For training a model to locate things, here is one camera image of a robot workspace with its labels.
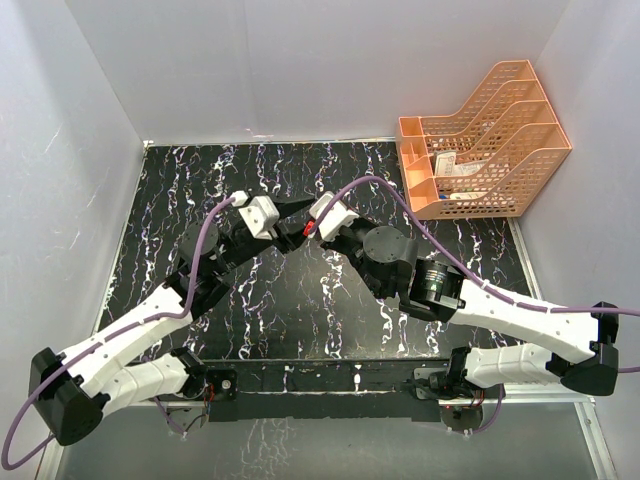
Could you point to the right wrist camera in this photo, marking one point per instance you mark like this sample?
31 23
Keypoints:
338 216

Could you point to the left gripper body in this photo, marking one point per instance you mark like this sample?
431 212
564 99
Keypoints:
241 252

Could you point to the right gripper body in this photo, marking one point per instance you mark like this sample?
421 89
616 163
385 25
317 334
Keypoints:
352 241

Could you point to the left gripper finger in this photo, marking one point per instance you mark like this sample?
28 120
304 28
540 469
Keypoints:
289 239
285 207

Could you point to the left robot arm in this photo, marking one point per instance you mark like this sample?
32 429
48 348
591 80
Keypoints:
75 389

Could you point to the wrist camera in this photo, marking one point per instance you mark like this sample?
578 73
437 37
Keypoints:
338 216
260 216

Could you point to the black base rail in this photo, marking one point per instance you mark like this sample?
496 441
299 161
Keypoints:
320 389

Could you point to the papers in organizer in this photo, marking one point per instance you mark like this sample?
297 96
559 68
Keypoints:
445 164

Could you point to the orange file organizer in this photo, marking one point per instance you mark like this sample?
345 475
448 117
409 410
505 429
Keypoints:
508 121

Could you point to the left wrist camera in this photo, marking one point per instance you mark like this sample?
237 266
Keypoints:
260 216

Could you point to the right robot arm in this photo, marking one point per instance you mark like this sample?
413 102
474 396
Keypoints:
576 350

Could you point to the red and metal key holder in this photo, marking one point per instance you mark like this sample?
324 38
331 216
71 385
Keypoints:
308 227

